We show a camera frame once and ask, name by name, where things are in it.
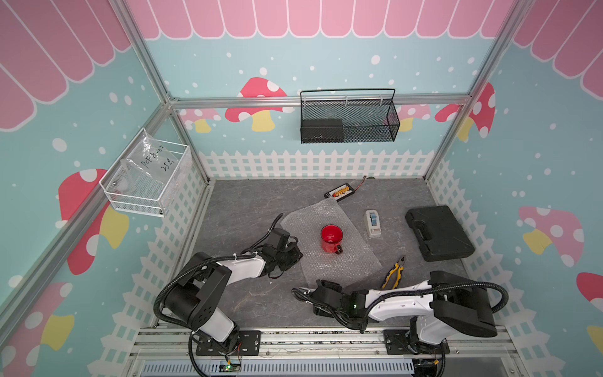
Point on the white blue tape dispenser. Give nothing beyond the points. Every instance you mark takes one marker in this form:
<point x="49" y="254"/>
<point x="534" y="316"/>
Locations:
<point x="373" y="224"/>

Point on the white ribbed cable duct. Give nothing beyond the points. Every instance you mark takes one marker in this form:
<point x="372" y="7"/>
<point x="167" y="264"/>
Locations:
<point x="310" y="367"/>

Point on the black battery charger board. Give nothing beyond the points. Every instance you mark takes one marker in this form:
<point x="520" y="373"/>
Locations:
<point x="341" y="192"/>

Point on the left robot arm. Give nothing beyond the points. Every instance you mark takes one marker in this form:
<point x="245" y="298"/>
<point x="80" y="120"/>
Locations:
<point x="191" y="299"/>

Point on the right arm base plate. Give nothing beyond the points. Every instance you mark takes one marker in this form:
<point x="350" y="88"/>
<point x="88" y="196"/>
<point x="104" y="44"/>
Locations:
<point x="400" y="341"/>

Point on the black plastic tool case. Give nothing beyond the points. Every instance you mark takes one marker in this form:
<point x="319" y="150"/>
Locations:
<point x="439" y="233"/>

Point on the black mesh wall basket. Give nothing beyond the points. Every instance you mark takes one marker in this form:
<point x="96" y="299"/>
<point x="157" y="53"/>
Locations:
<point x="368" y="115"/>

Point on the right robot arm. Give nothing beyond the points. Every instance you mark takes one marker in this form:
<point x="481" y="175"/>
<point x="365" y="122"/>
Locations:
<point x="442" y="306"/>

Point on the black box in basket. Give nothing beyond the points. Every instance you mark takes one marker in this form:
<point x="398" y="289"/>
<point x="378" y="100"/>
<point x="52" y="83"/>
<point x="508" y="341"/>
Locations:
<point x="322" y="131"/>

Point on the clear bubble wrap sheet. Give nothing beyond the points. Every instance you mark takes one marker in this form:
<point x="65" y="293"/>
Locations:
<point x="357" y="261"/>

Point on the yellow blue pliers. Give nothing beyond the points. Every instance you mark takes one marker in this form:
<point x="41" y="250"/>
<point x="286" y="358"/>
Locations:
<point x="393" y="277"/>

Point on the clear plastic labelled bag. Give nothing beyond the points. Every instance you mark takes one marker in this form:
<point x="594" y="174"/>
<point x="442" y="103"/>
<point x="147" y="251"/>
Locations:
<point x="150" y="165"/>

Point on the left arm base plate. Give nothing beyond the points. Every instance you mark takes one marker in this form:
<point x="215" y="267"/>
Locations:
<point x="238" y="343"/>

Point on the red enamel mug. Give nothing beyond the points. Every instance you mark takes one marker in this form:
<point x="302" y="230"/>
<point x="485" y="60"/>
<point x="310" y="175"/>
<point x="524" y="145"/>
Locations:
<point x="331" y="239"/>

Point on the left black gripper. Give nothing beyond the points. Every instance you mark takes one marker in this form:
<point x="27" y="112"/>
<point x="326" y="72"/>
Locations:
<point x="296" y="256"/>

